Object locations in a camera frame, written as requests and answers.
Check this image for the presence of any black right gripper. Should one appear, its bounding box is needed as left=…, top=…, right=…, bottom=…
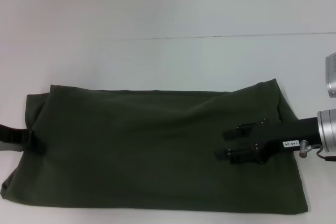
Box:
left=214, top=117, right=320, bottom=166

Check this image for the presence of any dark green FREE t-shirt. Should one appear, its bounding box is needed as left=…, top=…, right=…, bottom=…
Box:
left=0, top=78, right=312, bottom=214

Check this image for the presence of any thin black cable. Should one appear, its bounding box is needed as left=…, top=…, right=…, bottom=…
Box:
left=311, top=144, right=336, bottom=163

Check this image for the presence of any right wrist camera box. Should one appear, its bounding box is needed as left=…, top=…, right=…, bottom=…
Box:
left=324, top=52, right=336, bottom=99

